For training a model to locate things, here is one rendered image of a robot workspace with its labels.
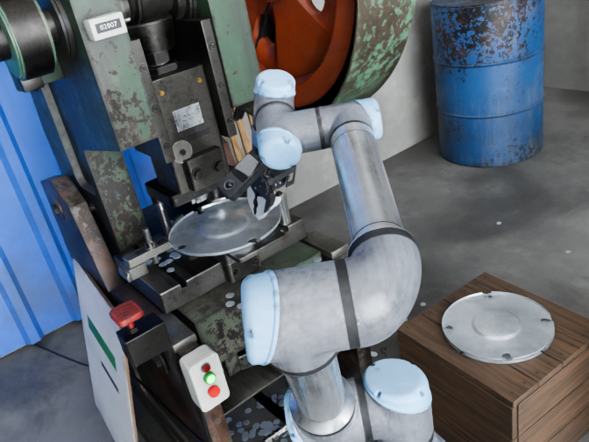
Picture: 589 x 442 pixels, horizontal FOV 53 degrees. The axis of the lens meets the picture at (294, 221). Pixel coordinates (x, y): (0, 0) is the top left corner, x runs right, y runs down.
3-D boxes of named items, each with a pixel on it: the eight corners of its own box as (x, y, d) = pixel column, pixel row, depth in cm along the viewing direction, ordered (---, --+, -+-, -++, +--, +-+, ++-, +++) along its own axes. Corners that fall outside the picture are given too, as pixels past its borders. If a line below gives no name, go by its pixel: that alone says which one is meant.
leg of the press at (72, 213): (264, 524, 161) (174, 244, 120) (230, 553, 156) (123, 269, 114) (131, 369, 230) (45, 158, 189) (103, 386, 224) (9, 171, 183)
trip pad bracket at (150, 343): (188, 382, 139) (164, 317, 130) (151, 406, 134) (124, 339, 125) (175, 371, 144) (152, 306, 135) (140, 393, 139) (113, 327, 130)
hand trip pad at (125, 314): (154, 337, 129) (144, 310, 126) (129, 351, 126) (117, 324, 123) (141, 324, 135) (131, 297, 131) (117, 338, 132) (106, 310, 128)
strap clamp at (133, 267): (186, 253, 156) (175, 219, 152) (129, 282, 148) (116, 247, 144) (176, 246, 161) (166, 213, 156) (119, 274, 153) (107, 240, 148)
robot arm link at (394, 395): (442, 446, 107) (436, 392, 101) (368, 458, 108) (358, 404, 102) (426, 398, 118) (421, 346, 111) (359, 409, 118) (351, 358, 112)
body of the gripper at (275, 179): (294, 186, 128) (301, 143, 119) (264, 203, 124) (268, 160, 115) (272, 167, 131) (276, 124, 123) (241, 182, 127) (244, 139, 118)
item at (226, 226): (150, 233, 154) (149, 231, 153) (241, 190, 167) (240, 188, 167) (204, 270, 132) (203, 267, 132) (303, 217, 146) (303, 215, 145)
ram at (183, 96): (240, 175, 148) (211, 58, 135) (188, 199, 141) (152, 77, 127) (206, 162, 161) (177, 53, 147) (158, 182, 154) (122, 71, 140)
